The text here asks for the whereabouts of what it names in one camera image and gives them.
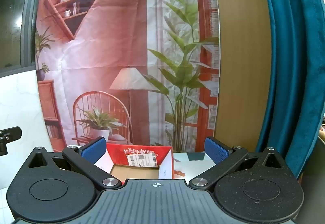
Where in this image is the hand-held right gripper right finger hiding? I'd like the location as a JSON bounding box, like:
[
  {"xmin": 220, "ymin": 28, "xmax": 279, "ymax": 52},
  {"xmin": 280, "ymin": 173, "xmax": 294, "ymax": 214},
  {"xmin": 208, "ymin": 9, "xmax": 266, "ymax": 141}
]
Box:
[{"xmin": 188, "ymin": 137, "xmax": 288, "ymax": 192}]

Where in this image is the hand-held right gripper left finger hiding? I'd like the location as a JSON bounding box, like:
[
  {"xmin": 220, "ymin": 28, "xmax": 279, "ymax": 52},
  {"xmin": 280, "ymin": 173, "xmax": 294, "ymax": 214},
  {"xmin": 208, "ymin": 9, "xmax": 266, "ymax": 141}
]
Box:
[{"xmin": 26, "ymin": 137, "xmax": 122, "ymax": 192}]

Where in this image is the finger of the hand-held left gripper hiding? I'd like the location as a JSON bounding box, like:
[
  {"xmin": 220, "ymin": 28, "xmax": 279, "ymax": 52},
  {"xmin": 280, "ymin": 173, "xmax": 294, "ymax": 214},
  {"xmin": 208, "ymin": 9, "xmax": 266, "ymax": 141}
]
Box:
[{"xmin": 0, "ymin": 126, "xmax": 22, "ymax": 156}]

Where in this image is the red strawberry print box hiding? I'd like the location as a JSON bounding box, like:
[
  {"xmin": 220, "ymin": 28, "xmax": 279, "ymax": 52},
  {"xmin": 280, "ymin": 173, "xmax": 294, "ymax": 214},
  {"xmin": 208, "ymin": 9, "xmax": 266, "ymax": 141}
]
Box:
[{"xmin": 93, "ymin": 144, "xmax": 176, "ymax": 186}]

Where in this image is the cartoon bear tablecloth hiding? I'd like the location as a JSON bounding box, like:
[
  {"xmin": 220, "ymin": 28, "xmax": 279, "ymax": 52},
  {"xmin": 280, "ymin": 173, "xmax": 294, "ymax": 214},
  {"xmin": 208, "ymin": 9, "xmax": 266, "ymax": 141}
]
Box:
[{"xmin": 173, "ymin": 151, "xmax": 217, "ymax": 185}]

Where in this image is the printed room scene backdrop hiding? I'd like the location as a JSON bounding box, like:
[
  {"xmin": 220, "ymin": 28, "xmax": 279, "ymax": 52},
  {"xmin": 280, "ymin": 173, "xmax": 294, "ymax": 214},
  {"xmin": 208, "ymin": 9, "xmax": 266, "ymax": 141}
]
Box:
[{"xmin": 36, "ymin": 0, "xmax": 220, "ymax": 154}]

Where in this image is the wooden panel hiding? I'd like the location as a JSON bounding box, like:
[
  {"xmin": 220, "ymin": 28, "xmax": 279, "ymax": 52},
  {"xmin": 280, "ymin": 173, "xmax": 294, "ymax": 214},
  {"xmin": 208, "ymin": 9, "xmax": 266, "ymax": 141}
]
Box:
[{"xmin": 212, "ymin": 0, "xmax": 277, "ymax": 153}]

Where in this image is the teal curtain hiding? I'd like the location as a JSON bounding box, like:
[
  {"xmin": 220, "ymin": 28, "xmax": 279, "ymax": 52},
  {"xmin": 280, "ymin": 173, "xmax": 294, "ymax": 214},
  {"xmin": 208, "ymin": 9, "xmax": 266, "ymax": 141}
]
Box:
[{"xmin": 255, "ymin": 0, "xmax": 325, "ymax": 179}]

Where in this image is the dark glass window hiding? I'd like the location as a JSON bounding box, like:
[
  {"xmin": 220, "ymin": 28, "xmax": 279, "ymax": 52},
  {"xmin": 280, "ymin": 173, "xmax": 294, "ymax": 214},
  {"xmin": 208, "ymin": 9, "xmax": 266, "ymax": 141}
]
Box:
[{"xmin": 0, "ymin": 0, "xmax": 44, "ymax": 72}]

